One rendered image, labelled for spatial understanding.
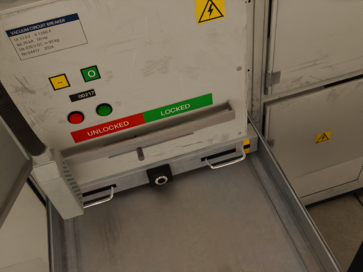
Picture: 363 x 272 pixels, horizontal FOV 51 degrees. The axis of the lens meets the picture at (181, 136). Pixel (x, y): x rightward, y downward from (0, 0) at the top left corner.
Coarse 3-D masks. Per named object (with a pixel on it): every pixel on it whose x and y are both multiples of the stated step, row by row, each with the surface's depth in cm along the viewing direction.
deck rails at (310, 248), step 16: (256, 160) 102; (272, 160) 94; (272, 176) 98; (272, 192) 95; (288, 192) 89; (288, 208) 91; (64, 224) 96; (288, 224) 89; (304, 224) 85; (64, 240) 93; (304, 240) 86; (320, 240) 78; (64, 256) 90; (304, 256) 83; (320, 256) 81
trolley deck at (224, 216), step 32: (256, 128) 110; (224, 160) 104; (128, 192) 101; (160, 192) 99; (192, 192) 98; (224, 192) 97; (256, 192) 96; (96, 224) 95; (128, 224) 94; (160, 224) 93; (192, 224) 92; (224, 224) 91; (256, 224) 90; (96, 256) 90; (128, 256) 89; (160, 256) 88; (192, 256) 87; (224, 256) 86; (256, 256) 85; (288, 256) 84
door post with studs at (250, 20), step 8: (248, 0) 95; (248, 8) 97; (248, 16) 99; (248, 24) 100; (248, 32) 102; (248, 40) 104; (248, 48) 106; (248, 56) 108; (248, 64) 110; (248, 72) 112; (248, 80) 115; (248, 88) 117; (248, 96) 120; (248, 104) 122
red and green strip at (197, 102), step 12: (204, 96) 85; (156, 108) 83; (168, 108) 84; (180, 108) 85; (192, 108) 86; (120, 120) 83; (132, 120) 84; (144, 120) 85; (72, 132) 82; (84, 132) 83; (96, 132) 84; (108, 132) 85
